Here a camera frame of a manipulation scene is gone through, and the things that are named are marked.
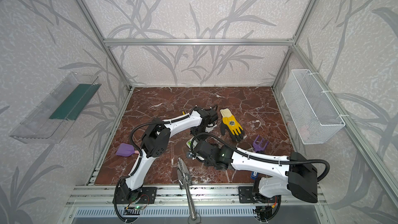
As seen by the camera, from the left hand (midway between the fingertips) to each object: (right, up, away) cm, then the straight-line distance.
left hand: (201, 135), depth 93 cm
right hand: (+4, -2, -12) cm, 13 cm away
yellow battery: (-13, +13, +12) cm, 22 cm away
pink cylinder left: (-36, -8, -6) cm, 37 cm away
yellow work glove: (+18, +6, +4) cm, 19 cm away
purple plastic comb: (+33, -6, -4) cm, 34 cm away
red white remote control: (-4, -5, -4) cm, 7 cm away
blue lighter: (+28, -17, -16) cm, 36 cm away
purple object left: (-44, -8, -4) cm, 44 cm away
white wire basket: (+47, +15, -31) cm, 58 cm away
